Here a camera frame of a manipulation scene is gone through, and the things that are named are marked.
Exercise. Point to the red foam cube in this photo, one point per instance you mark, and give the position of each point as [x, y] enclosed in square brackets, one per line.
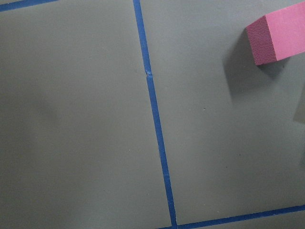
[278, 35]

